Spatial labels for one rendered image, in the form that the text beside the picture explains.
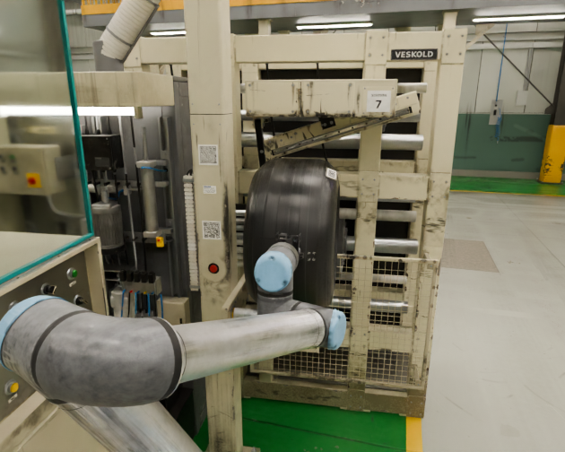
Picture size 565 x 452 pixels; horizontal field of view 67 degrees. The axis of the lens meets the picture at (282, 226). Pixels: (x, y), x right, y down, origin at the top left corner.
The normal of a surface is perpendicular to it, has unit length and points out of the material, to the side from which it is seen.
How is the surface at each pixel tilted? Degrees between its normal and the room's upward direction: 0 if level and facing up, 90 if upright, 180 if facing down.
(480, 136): 90
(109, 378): 76
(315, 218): 62
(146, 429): 88
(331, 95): 90
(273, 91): 90
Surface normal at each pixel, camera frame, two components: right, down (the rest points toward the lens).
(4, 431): 0.00, -0.96
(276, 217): -0.15, -0.20
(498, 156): -0.26, 0.27
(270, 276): -0.16, 0.07
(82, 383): 0.07, 0.26
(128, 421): 0.68, 0.25
